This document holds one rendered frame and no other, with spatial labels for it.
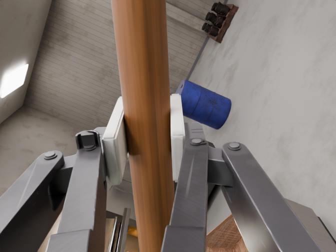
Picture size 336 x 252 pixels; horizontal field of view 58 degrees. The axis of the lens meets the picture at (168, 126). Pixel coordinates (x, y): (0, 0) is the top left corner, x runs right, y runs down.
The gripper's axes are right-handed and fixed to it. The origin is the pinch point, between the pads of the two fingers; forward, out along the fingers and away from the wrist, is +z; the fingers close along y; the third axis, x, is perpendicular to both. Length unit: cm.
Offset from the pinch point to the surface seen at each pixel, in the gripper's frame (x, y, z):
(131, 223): -140, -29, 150
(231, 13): -46, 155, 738
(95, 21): -61, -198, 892
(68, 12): -33, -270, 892
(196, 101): -155, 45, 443
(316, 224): -145, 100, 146
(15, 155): -344, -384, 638
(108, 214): -132, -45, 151
